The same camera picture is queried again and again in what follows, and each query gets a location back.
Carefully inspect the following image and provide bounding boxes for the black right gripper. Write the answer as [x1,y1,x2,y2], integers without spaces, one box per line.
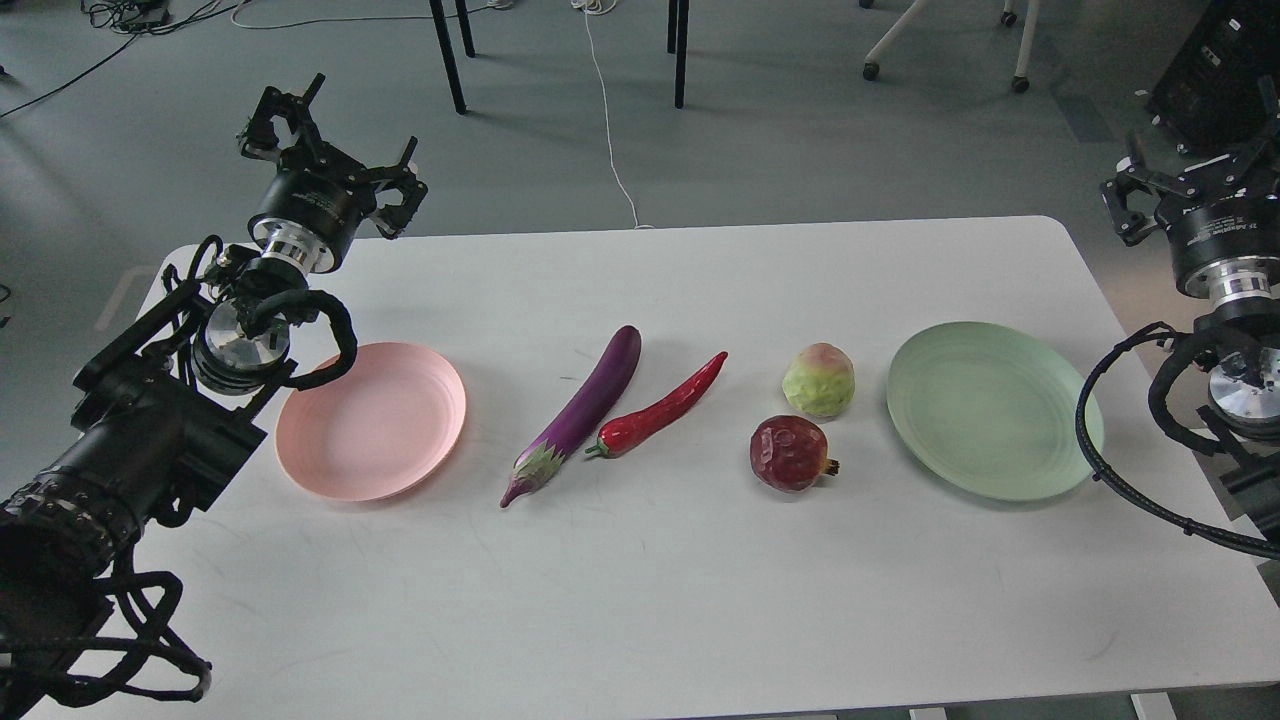
[1100,76,1280,299]

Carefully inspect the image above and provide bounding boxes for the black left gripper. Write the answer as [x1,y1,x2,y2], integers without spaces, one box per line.
[238,73,428,274]

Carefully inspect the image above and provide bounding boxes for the purple eggplant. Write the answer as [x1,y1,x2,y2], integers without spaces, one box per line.
[499,325,643,509]

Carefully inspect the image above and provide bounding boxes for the red chili pepper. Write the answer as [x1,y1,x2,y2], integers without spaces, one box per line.
[585,351,730,459]

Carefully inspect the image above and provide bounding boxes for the green pink peach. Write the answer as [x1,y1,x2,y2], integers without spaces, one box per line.
[781,342,856,418]

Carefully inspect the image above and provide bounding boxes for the red pomegranate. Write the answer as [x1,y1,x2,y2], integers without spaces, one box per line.
[748,415,841,493]

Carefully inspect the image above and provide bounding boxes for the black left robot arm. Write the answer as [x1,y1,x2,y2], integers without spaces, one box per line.
[1,76,428,719]

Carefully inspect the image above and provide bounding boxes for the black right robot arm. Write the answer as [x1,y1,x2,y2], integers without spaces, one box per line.
[1074,76,1279,560]

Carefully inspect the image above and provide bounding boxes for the black equipment case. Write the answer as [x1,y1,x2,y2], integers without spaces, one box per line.
[1147,1,1279,155]

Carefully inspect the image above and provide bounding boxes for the white chair base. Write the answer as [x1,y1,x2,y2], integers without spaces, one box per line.
[861,1,1044,96]

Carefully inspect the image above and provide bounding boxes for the black table leg left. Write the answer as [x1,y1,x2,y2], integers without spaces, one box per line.
[428,0,476,117]

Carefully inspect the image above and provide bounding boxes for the black table leg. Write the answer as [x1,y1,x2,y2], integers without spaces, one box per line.
[666,0,691,109]
[428,0,476,117]

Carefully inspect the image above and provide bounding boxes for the pink plate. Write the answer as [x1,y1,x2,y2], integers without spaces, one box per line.
[275,342,468,502]

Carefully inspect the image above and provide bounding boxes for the green plate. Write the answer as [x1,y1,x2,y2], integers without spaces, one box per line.
[884,322,1092,503]

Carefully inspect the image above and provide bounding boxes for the black table leg right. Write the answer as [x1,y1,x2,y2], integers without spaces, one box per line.
[666,0,691,109]

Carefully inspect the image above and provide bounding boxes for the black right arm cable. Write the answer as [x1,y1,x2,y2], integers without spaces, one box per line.
[1075,322,1280,561]

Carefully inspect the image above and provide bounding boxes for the black floor cables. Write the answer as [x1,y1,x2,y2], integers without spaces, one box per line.
[0,0,251,120]

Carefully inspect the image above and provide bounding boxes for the white floor cable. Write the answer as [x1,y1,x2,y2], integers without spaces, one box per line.
[572,0,657,231]

